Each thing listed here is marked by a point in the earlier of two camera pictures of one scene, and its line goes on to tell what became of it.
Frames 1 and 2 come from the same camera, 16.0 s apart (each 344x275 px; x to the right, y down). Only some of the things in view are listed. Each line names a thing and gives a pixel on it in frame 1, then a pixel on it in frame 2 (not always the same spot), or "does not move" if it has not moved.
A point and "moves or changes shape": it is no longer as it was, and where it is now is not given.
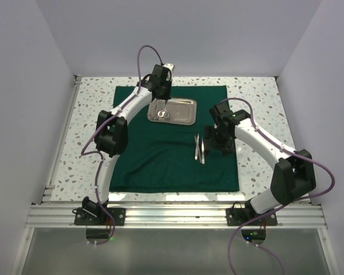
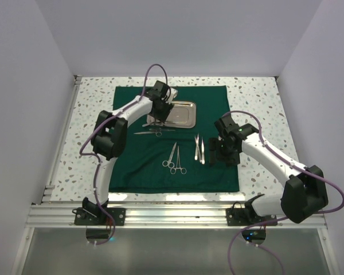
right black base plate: x=239 y=216 does not move
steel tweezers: x=203 y=150 does not move
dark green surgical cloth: x=166 y=157 does not move
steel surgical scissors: x=163 y=113 moves or changes shape
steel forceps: x=155 y=116 moves or changes shape
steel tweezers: x=197 y=152 does not move
